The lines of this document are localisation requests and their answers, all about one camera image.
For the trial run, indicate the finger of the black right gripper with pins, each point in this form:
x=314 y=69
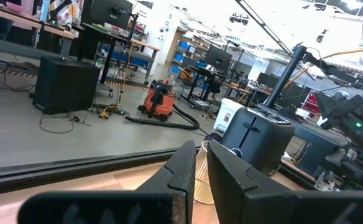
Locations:
x=324 y=104
x=343 y=112

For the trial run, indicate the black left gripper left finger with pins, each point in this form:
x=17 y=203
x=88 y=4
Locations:
x=156 y=205

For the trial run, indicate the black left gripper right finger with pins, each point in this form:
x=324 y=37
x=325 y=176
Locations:
x=246 y=199

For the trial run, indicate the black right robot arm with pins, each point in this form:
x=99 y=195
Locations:
x=358 y=168

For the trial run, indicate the clear ribbed glass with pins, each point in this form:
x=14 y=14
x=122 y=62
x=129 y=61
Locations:
x=202 y=174

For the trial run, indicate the black toaster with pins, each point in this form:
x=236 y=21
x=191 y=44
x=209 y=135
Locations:
x=262 y=140

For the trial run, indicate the white bin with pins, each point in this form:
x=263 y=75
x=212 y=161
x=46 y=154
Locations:
x=228 y=115

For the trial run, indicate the orange shop vacuum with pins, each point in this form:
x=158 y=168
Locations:
x=159 y=101

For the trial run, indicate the computer monitor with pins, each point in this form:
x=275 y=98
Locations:
x=217 y=57

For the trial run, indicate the black cart with blue bins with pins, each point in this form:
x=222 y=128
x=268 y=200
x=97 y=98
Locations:
x=128 y=56

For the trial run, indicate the large black case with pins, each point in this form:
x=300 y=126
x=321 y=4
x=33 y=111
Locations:
x=65 y=84

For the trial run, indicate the large black monitor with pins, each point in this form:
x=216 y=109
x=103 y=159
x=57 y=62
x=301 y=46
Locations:
x=110 y=12

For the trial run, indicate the wooden top workbench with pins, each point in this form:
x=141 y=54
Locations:
x=23 y=26

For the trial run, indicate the black table edge rail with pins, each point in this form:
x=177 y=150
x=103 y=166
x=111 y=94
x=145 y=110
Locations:
x=76 y=171

